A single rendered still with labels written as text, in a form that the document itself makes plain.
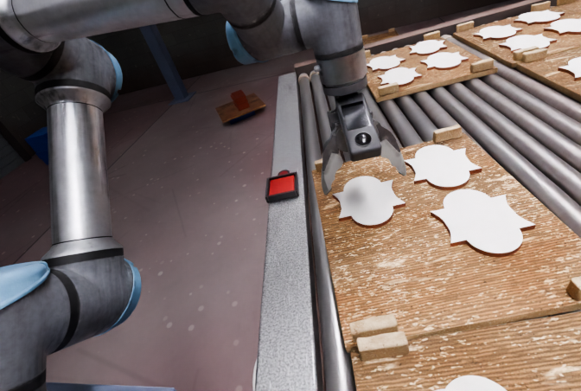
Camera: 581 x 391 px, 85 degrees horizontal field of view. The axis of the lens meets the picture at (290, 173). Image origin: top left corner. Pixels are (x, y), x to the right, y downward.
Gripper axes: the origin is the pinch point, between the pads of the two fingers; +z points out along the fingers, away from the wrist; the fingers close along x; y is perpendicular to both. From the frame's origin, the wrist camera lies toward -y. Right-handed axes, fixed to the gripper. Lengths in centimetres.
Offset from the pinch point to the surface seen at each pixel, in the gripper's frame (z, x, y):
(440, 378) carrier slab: 6.0, -0.1, -30.5
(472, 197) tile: 3.0, -16.4, -5.9
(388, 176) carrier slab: 2.9, -5.9, 6.5
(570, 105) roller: 4, -50, 18
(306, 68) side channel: -4, 3, 93
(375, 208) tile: 2.7, -0.7, -2.9
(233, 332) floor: 94, 66, 45
